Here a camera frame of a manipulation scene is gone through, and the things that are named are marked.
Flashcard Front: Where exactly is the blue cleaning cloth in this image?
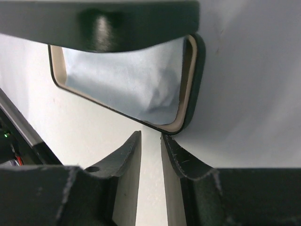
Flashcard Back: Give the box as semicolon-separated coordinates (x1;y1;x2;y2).
63;38;184;125

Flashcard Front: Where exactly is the black glasses case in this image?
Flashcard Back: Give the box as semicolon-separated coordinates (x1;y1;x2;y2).
0;0;206;135

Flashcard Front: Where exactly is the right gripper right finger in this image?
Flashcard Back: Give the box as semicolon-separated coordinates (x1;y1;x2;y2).
161;134;301;226

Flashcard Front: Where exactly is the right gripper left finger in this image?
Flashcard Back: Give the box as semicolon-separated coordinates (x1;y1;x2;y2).
0;131;142;226

